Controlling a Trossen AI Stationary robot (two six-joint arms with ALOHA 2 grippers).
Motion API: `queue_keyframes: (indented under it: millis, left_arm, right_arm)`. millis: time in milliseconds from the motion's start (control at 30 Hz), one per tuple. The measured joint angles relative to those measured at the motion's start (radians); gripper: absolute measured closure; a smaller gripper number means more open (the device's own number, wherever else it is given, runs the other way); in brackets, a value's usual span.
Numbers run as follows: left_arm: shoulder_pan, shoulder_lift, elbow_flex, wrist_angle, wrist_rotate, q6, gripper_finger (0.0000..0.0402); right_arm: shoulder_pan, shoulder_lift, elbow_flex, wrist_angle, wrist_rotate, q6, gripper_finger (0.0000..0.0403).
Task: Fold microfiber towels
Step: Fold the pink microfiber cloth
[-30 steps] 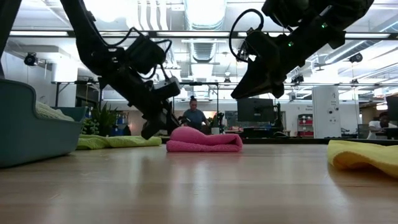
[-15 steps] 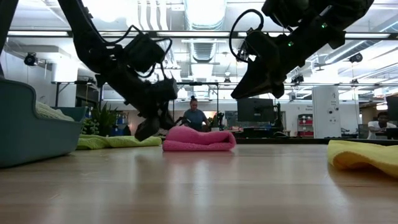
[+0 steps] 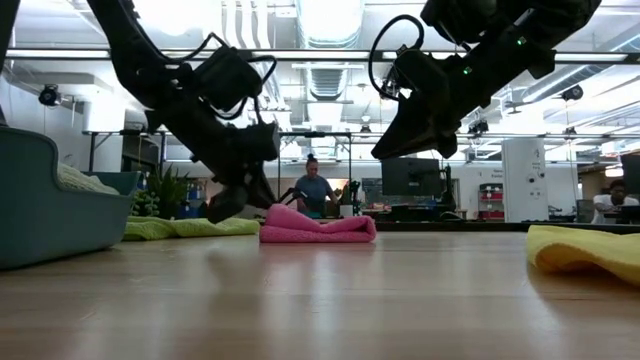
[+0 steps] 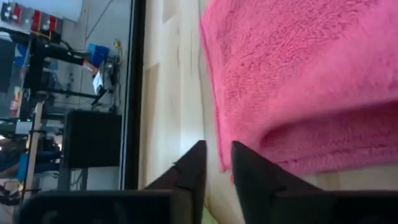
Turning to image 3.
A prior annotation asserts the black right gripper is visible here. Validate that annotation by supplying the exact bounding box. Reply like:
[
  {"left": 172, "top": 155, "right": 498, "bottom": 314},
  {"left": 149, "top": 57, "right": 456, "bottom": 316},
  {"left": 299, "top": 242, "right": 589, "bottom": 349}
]
[{"left": 370, "top": 64, "right": 494, "bottom": 161}]

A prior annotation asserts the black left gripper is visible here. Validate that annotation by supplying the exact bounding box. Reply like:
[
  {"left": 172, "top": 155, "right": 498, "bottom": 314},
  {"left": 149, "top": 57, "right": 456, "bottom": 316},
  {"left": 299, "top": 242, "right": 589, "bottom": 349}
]
[{"left": 164, "top": 99, "right": 277, "bottom": 225}]

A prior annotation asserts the pink microfiber towel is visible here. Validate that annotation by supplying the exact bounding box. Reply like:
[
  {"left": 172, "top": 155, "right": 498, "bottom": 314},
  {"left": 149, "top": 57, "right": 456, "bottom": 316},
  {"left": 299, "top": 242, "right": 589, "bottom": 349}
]
[{"left": 258, "top": 203, "right": 378, "bottom": 245}]

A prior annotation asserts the sage green towel teal edge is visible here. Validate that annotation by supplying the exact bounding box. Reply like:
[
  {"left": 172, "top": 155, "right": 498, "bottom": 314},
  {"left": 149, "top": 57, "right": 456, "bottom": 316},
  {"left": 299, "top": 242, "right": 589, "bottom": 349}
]
[{"left": 56, "top": 162, "right": 121, "bottom": 196}]

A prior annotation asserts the yellow microfiber towel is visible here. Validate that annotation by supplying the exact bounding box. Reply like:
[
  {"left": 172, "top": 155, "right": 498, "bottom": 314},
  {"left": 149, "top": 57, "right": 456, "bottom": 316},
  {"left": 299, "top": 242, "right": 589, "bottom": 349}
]
[{"left": 525, "top": 224, "right": 640, "bottom": 287}]

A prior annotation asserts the lime green microfiber towel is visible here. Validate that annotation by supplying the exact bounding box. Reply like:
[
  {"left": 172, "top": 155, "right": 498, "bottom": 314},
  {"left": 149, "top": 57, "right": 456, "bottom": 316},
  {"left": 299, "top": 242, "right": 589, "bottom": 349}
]
[{"left": 122, "top": 215, "right": 261, "bottom": 242}]

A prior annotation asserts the black monitor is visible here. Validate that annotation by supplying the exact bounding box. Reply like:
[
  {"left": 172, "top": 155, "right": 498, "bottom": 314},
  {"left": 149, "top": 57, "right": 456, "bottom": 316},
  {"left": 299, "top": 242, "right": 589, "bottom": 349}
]
[
  {"left": 380, "top": 156, "right": 442, "bottom": 197},
  {"left": 619, "top": 152, "right": 640, "bottom": 197}
]

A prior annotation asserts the person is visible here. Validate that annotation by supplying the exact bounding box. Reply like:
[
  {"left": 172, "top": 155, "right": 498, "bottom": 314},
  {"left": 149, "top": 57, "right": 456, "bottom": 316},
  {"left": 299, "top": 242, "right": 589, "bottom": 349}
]
[
  {"left": 293, "top": 153, "right": 339, "bottom": 219},
  {"left": 591, "top": 178, "right": 640, "bottom": 225}
]

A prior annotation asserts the green artificial plant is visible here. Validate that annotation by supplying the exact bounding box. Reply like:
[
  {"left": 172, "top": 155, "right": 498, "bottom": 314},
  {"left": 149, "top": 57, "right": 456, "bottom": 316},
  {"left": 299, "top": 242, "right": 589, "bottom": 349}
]
[{"left": 130, "top": 164, "right": 192, "bottom": 220}]

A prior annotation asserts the shelf with red bins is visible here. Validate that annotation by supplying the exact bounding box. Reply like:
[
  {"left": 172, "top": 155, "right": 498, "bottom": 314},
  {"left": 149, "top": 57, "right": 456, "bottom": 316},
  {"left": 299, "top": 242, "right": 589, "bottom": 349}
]
[{"left": 477, "top": 182, "right": 505, "bottom": 221}]

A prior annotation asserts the white machine with knobs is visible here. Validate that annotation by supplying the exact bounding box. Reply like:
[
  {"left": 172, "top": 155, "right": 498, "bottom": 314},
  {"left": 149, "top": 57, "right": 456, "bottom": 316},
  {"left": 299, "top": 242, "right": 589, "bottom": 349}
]
[{"left": 501, "top": 137, "right": 549, "bottom": 223}]

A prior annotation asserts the black horizontal crossbar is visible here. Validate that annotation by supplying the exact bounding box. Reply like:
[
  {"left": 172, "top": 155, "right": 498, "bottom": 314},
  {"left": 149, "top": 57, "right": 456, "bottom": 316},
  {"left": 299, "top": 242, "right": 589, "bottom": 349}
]
[{"left": 0, "top": 48, "right": 640, "bottom": 65}]

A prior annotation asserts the teal plastic bin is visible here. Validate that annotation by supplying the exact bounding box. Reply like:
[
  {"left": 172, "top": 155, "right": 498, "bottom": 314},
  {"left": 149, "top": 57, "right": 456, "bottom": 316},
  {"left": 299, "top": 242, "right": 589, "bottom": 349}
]
[{"left": 0, "top": 125, "right": 142, "bottom": 270}]

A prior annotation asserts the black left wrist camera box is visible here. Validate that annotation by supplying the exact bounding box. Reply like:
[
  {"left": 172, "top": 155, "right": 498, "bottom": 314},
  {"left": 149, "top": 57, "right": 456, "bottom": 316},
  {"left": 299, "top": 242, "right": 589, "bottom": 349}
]
[{"left": 238, "top": 122, "right": 281, "bottom": 162}]

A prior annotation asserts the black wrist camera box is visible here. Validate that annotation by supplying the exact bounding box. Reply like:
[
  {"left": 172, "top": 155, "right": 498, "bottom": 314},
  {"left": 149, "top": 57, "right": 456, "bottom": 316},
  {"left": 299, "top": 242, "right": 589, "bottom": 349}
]
[
  {"left": 382, "top": 47, "right": 427, "bottom": 100},
  {"left": 238, "top": 122, "right": 281, "bottom": 162}
]

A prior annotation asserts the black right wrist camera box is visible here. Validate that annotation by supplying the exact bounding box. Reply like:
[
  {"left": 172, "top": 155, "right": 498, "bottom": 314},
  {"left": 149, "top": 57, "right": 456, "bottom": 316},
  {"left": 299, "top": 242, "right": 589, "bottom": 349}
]
[{"left": 382, "top": 47, "right": 427, "bottom": 100}]

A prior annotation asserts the black metal table frame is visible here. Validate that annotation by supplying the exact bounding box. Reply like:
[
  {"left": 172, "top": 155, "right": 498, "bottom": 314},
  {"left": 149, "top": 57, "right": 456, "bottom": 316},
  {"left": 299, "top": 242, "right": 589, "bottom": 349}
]
[{"left": 372, "top": 218, "right": 640, "bottom": 235}]

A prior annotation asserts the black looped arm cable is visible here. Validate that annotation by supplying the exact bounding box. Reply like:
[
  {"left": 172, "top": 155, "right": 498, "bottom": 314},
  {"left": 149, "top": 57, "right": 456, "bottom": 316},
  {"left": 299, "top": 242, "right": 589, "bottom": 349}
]
[{"left": 368, "top": 13, "right": 426, "bottom": 101}]

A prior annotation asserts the silver ventilation duct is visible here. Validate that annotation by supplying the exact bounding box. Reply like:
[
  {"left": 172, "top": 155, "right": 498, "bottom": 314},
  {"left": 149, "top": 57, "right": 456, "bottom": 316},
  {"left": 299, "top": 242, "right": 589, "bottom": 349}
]
[{"left": 294, "top": 0, "right": 366, "bottom": 50}]

